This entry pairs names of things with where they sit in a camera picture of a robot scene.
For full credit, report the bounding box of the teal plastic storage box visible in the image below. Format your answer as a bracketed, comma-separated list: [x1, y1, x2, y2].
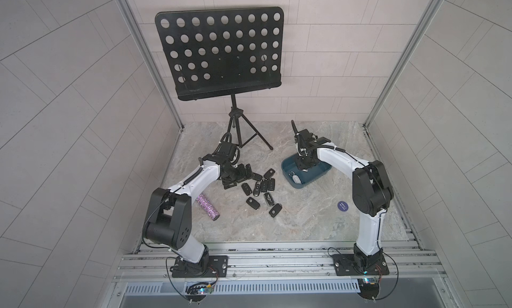
[281, 155, 332, 189]

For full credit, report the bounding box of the white oval key fob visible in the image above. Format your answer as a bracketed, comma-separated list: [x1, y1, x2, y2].
[289, 171, 302, 185]

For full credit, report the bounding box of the black VW key bottom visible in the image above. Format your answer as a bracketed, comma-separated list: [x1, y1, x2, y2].
[269, 203, 283, 218]

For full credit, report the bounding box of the black vw key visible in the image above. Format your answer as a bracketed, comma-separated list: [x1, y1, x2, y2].
[251, 173, 263, 181]
[263, 169, 275, 180]
[246, 197, 261, 210]
[269, 203, 283, 218]

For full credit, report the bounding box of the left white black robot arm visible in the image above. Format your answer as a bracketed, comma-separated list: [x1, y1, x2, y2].
[141, 133, 251, 264]

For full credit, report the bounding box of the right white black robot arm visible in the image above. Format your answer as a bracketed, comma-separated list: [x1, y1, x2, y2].
[291, 121, 394, 274]

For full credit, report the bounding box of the black VW key top left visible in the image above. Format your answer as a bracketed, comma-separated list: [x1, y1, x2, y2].
[251, 173, 263, 181]

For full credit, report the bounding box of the black VW key top right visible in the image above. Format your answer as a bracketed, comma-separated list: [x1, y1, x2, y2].
[263, 169, 275, 180]

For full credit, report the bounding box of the black flip key right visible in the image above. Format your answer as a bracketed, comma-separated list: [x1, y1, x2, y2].
[267, 178, 275, 191]

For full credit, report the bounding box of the black flip key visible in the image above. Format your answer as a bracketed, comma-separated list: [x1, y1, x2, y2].
[267, 178, 275, 191]
[260, 179, 269, 193]

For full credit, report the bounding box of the black flip key middle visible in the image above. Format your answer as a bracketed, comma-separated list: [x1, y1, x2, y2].
[260, 179, 269, 193]

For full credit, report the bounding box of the black chrome slim key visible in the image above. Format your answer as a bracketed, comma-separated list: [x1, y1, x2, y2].
[253, 181, 261, 197]

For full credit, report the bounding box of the black VW key lower left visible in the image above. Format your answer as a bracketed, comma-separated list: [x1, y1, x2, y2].
[246, 197, 261, 210]

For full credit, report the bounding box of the purple glitter cylinder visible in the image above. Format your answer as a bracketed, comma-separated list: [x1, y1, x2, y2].
[196, 193, 220, 221]

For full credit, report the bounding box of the purple round sticker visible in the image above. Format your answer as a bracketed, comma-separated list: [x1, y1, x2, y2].
[337, 201, 349, 212]

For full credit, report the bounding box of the black perforated music stand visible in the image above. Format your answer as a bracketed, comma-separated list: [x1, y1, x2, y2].
[155, 6, 285, 147]

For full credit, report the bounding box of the left green circuit board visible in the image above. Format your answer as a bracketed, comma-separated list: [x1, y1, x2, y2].
[185, 282, 215, 302]

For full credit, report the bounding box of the green circuit board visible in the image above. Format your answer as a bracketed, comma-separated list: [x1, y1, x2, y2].
[185, 282, 215, 302]
[357, 277, 381, 301]

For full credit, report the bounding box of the right green circuit board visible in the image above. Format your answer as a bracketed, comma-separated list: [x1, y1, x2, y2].
[357, 277, 381, 301]

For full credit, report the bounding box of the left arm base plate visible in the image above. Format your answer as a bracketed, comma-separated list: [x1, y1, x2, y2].
[170, 255, 229, 278]

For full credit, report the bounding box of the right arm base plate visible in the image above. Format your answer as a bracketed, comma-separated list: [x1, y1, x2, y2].
[330, 251, 389, 277]

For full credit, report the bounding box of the aluminium mounting rail frame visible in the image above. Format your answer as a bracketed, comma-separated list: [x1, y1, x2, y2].
[101, 233, 462, 307]

